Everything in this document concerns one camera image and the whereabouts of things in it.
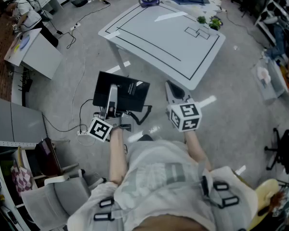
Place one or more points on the black box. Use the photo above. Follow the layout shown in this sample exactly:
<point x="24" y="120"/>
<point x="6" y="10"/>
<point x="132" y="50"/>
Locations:
<point x="130" y="93"/>

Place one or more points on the black power adapter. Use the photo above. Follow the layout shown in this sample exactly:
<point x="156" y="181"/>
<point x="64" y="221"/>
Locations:
<point x="59" y="32"/>

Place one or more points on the grey office chair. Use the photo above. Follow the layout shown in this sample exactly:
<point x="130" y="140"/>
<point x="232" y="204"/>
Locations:
<point x="62" y="196"/>

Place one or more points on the small green potted plant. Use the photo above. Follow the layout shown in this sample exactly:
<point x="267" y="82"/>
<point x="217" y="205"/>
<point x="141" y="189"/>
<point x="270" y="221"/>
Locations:
<point x="201" y="20"/>

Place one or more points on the person's right forearm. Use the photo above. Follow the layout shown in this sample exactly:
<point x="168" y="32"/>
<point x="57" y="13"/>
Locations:
<point x="197" y="148"/>

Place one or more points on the person's torso in white shirt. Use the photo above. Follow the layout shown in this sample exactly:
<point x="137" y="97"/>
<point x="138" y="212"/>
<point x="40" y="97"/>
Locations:
<point x="163" y="177"/>

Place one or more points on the white storage bin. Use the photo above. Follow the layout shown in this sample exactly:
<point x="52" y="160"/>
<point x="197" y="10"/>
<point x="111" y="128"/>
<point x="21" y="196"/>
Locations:
<point x="273" y="80"/>

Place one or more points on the person's left forearm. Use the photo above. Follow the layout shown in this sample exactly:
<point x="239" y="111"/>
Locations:
<point x="116" y="155"/>

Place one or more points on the small white table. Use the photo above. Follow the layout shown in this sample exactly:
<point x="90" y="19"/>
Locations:
<point x="41" y="56"/>

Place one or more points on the dark brown bag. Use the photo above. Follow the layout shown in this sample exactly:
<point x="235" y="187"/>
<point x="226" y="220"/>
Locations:
<point x="47" y="157"/>

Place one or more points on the triangle patterned table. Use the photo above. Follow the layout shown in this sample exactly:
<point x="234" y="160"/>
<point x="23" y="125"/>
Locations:
<point x="213" y="7"/>

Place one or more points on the flowering potted plant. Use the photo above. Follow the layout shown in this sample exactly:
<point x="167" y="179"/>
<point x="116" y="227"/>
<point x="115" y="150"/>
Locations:
<point x="214" y="24"/>

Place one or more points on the light wooden round stool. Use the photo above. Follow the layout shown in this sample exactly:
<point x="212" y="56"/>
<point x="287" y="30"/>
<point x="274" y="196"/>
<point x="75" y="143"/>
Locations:
<point x="267" y="189"/>

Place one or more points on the pink checked bag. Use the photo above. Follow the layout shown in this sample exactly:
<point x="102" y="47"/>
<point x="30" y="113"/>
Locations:
<point x="21" y="182"/>

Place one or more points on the yellow toy banana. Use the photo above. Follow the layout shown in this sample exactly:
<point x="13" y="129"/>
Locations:
<point x="17" y="47"/>

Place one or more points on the blue plate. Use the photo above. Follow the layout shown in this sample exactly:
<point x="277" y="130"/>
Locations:
<point x="24" y="42"/>

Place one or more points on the white power strip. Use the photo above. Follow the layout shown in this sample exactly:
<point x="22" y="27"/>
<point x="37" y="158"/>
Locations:
<point x="75" y="26"/>
<point x="82" y="133"/>

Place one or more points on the white table with black lines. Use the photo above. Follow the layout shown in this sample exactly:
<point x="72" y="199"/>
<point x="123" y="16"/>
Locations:
<point x="159" y="40"/>

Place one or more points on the white metal shelf rack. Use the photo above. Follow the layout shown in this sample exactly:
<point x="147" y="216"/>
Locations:
<point x="14" y="144"/>

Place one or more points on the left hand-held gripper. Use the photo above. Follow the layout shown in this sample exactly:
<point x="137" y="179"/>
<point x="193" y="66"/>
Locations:
<point x="100" y="129"/>

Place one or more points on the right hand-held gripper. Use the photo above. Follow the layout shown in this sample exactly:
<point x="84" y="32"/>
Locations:
<point x="185" y="119"/>

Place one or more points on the grey cabinet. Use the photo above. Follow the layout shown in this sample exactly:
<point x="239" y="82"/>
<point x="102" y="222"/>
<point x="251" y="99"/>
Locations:
<point x="19" y="119"/>

